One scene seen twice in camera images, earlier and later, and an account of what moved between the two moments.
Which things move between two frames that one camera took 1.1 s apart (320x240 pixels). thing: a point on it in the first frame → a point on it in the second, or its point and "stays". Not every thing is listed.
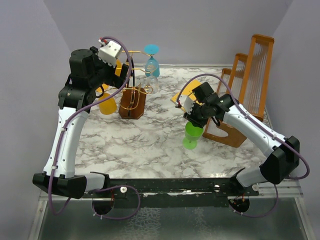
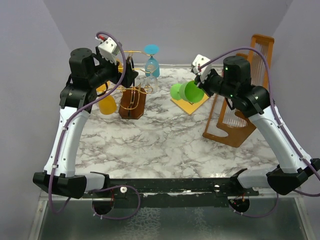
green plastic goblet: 192,134 → 188,91
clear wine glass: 152,82 stays
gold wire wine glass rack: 133,100 stays
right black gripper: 191,118 → 203,86
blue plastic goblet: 152,66 stays
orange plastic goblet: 118,67 stays
